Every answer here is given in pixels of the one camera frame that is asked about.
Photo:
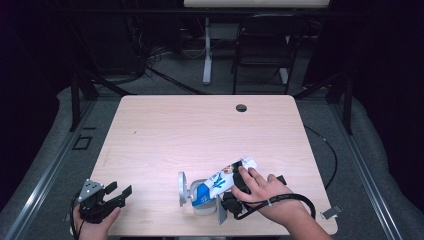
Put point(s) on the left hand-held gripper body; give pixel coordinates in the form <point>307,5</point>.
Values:
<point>95,206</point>

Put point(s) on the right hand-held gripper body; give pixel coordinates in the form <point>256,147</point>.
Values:
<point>233,205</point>

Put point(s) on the white and blue pouch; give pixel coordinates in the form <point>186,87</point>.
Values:
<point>216,181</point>

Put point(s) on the person's left hand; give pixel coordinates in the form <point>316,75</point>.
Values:
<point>91,231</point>

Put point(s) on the person's right hand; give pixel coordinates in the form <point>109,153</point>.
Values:
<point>266,196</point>

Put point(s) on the grey tape strip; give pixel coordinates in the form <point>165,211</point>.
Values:
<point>67,217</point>
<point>332,211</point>

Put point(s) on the black-edged floor hatch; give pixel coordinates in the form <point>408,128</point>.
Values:
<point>82,142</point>

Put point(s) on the black metal stand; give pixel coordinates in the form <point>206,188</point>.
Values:
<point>75,106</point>
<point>347,110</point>

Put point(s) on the white desk leg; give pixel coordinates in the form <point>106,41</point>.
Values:
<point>284,76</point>
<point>207,66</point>

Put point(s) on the black folding chair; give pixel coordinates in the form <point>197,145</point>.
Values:
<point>266,43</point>

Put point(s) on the aluminium floor rail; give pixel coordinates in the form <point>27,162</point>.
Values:
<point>366,173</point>
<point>43,176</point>

